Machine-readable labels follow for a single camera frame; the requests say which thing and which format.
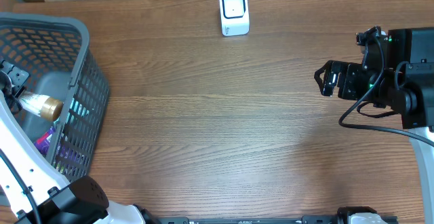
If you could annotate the white tube with gold cap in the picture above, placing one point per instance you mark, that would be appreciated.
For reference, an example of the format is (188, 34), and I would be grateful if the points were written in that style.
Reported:
(41, 105)

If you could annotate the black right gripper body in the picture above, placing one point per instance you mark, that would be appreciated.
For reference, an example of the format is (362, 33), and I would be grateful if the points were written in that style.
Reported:
(353, 81)

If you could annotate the grey plastic shopping basket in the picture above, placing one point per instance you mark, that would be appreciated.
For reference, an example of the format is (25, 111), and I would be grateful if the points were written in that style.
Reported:
(55, 52)

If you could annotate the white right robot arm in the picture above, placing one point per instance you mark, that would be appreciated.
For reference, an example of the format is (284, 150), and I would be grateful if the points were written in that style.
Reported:
(396, 72)

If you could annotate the purple pad package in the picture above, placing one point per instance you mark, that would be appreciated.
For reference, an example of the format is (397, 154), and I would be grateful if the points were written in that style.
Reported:
(43, 142)

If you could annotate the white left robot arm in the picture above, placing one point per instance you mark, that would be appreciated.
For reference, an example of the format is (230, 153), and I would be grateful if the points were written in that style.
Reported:
(38, 193)

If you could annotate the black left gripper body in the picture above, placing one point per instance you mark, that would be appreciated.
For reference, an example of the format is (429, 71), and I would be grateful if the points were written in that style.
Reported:
(9, 78)

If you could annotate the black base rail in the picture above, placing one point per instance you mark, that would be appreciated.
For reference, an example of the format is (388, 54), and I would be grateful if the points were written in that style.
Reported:
(344, 215)

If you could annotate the white barcode scanner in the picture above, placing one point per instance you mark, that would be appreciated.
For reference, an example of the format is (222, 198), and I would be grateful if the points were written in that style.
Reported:
(234, 17)

